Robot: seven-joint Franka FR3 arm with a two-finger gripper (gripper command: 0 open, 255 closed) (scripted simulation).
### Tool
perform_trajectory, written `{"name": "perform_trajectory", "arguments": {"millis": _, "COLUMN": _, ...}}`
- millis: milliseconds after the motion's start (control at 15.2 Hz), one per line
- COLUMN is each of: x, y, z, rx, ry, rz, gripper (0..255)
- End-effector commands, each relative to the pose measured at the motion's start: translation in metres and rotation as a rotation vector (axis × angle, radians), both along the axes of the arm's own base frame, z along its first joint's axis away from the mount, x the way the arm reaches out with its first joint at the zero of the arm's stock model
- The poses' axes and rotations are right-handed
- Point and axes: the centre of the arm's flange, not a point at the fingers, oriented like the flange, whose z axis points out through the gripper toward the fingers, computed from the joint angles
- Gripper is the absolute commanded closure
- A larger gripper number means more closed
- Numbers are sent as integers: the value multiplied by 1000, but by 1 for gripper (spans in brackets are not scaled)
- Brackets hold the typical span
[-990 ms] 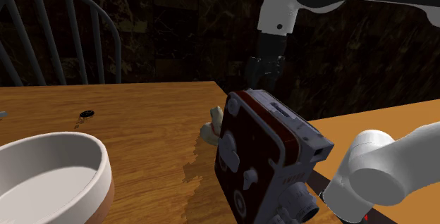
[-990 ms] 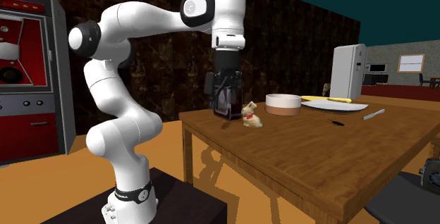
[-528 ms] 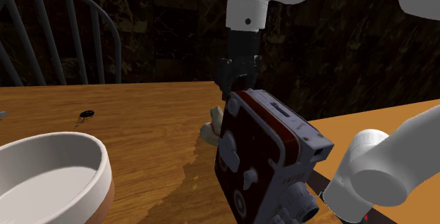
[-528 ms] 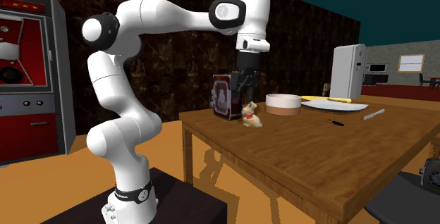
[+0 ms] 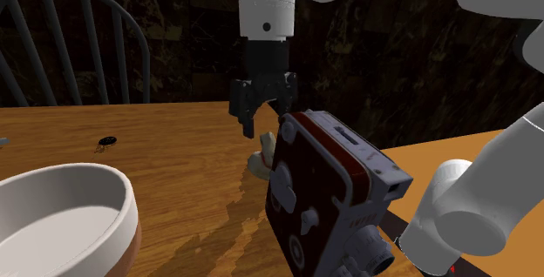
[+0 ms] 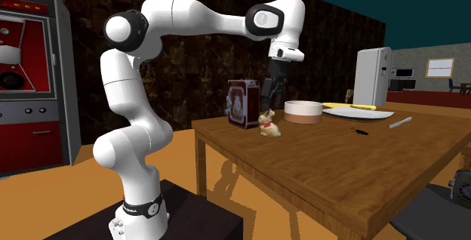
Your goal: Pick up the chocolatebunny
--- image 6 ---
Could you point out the small black object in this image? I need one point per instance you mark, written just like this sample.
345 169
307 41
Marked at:
361 132

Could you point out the yellow banana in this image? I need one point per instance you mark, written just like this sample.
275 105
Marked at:
346 105

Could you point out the wooden table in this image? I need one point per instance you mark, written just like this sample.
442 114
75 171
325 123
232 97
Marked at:
331 162

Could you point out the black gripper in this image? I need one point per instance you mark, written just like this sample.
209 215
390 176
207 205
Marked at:
278 69

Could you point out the white knife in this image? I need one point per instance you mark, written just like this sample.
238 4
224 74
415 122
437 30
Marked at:
400 122

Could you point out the dark chair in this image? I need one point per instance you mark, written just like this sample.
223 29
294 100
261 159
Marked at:
453 86

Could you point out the red box with picture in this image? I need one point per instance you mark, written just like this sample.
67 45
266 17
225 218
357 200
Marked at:
243 103

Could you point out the window with wooden frame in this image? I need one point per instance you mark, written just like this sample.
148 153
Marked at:
440 68

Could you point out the black round device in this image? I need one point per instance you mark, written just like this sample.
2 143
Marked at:
462 189

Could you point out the white and brown bowl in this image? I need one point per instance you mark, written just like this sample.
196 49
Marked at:
303 112

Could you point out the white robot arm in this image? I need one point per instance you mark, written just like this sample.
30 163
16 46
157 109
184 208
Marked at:
125 84

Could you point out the beige dog figure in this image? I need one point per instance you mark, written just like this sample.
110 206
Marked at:
268 126

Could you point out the red and grey machine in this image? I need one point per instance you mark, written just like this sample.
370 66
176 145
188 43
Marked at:
33 140

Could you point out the dark robot stand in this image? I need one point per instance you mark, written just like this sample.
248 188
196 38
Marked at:
206 221

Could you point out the small tan figure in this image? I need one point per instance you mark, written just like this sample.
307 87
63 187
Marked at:
349 95

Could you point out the black cabinet with microwave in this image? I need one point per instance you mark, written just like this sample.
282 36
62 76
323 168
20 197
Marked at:
402 84

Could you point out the white refrigerator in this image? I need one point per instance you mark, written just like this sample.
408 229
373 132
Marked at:
370 77

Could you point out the white plate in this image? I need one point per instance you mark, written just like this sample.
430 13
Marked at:
357 113

